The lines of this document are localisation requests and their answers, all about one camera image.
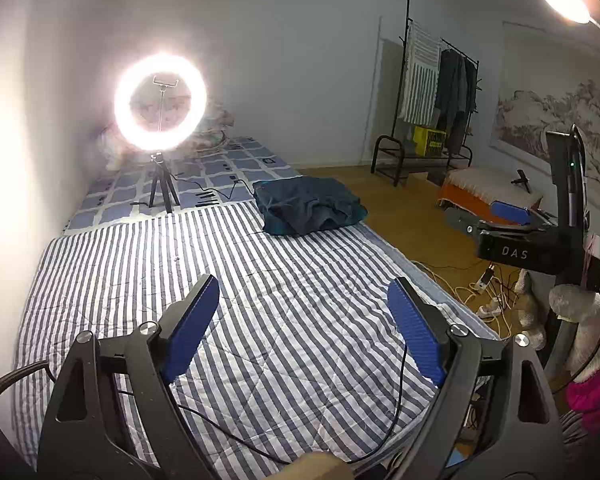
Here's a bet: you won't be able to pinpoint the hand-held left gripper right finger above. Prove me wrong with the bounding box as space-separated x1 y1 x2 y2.
387 276 566 480

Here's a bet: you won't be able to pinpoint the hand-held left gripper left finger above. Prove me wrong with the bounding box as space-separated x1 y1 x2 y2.
36 274 221 480

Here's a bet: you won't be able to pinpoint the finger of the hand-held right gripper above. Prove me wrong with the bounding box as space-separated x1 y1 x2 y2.
489 200 551 231
444 206 511 238

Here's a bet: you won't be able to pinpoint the teal plaid fleece shirt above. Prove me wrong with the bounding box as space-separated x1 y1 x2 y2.
252 176 368 237

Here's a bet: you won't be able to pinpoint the person's right forearm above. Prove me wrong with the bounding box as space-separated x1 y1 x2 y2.
549 282 600 428

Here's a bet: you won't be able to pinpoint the dark hanging clothes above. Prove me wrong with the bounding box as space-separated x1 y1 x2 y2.
434 47 478 158

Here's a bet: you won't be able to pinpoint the black clothes rack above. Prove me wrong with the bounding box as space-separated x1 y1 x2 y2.
371 0 481 187

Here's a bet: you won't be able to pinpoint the orange bench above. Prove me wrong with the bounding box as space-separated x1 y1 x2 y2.
437 180 543 225

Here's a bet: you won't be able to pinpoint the white bench cushion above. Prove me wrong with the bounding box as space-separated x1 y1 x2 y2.
447 166 538 202

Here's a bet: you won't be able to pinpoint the yellow box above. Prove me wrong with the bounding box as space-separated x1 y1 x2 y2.
412 126 448 157

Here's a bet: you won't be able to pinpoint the grey white striped blanket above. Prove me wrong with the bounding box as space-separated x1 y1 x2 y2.
12 200 501 466

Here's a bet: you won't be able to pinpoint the white door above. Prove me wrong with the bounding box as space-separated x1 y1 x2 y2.
365 15 411 166

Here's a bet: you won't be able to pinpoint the striped hanging towel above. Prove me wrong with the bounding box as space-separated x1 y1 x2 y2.
399 22 443 126

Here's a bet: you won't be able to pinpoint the rolled floral quilt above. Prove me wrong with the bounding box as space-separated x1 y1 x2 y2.
97 102 236 171

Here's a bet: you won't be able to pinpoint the phone clamp holder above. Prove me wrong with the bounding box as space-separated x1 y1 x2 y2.
152 76 181 153

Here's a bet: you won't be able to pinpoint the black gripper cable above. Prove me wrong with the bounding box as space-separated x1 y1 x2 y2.
115 345 408 463

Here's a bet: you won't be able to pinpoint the white floor cables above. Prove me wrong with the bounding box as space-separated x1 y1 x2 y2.
412 260 518 341

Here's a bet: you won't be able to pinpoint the landscape wall painting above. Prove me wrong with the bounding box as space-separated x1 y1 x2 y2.
490 20 600 201

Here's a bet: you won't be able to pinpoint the black ring light cable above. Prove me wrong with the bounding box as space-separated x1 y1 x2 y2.
172 175 253 206

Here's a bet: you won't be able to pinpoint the black ring light tripod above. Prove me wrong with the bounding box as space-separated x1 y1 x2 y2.
130 152 181 213

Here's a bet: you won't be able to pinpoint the white ring light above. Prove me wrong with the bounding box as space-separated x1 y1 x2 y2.
114 51 208 153

